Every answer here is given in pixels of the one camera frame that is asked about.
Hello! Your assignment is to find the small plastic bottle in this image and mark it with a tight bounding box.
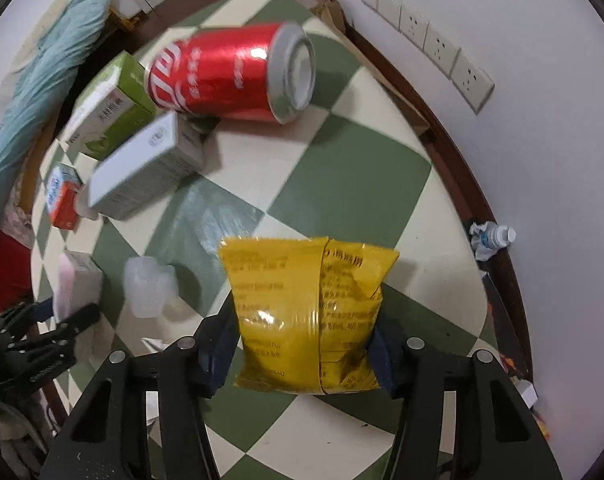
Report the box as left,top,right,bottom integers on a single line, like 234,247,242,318
469,221,517,262

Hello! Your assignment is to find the red bed sheet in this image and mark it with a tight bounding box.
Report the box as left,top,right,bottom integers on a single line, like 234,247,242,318
0,230,33,314

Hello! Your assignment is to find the yellow snack bag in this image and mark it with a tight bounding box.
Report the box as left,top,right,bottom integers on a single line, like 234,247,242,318
218,237,400,394

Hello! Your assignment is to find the light blue duvet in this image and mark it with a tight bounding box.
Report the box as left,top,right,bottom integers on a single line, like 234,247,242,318
0,0,110,220

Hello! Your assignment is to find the pink white tissue pack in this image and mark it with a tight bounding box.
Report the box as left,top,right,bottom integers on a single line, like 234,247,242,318
52,252,104,322

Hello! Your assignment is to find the clear plastic cup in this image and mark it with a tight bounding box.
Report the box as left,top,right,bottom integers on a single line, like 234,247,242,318
123,256,178,318

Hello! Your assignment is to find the white wall socket strip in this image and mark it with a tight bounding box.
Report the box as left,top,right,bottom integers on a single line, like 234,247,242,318
360,0,495,115

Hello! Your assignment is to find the red cola can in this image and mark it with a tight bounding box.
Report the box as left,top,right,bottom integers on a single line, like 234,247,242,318
145,21,316,125

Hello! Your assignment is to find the dark picture book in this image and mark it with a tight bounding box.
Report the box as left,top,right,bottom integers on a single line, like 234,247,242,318
480,270,531,379

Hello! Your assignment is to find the brown cardboard box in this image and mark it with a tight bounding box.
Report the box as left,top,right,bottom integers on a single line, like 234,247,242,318
293,0,431,141

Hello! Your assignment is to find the green and white box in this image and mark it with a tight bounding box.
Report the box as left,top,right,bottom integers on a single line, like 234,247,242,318
59,51,156,160

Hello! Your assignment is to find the small red blue box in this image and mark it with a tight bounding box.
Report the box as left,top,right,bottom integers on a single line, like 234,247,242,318
45,162,82,231

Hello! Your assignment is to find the white grey carton box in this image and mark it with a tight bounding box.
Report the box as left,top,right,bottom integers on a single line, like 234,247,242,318
87,112,204,220

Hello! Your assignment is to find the green cream checkered tablecloth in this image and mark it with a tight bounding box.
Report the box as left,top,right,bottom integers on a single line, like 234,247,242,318
31,0,496,479

